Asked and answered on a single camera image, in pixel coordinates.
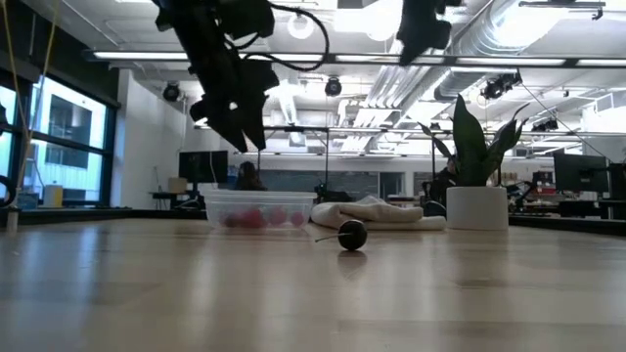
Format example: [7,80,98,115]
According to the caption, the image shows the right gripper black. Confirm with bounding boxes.
[396,0,454,67]

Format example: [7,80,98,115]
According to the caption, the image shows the white and yellow bin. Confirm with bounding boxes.
[43,184,64,209]

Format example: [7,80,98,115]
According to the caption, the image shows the black overhead beam with lights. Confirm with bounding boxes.
[81,47,626,70]

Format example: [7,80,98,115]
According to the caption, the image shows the black pole stand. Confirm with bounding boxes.
[263,125,332,197]

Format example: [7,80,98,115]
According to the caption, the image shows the dark cherry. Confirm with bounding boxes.
[314,219,369,252]

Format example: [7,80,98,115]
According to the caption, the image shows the round white ceiling lamp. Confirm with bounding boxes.
[287,12,315,40]

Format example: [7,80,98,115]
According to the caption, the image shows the bright red strawberry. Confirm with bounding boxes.
[243,208,268,230]

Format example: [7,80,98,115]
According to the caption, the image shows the yellow cable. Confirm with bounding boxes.
[1,0,56,197]

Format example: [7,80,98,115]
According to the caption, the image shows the white folded towel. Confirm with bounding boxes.
[311,195,447,232]

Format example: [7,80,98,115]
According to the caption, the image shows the green plant with white pot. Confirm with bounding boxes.
[418,92,532,232]

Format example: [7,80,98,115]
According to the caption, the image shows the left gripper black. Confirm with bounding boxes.
[173,28,280,153]

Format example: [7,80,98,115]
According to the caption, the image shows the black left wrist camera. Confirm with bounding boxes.
[219,0,276,39]

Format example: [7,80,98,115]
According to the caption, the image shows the clear plastic tupperware container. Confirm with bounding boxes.
[202,189,318,231]

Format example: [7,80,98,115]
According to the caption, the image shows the pink round fruit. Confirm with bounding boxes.
[267,206,289,228]

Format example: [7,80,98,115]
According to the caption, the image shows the black computer monitor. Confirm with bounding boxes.
[178,150,230,185]
[553,152,610,195]

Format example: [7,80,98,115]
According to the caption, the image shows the black ceiling camera rig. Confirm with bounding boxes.
[481,70,522,102]

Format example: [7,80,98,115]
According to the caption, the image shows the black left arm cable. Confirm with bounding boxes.
[222,2,331,73]

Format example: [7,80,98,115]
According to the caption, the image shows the silver ceiling duct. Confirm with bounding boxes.
[364,0,539,113]

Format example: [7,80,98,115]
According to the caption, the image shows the person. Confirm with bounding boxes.
[423,155,459,206]
[234,160,268,192]

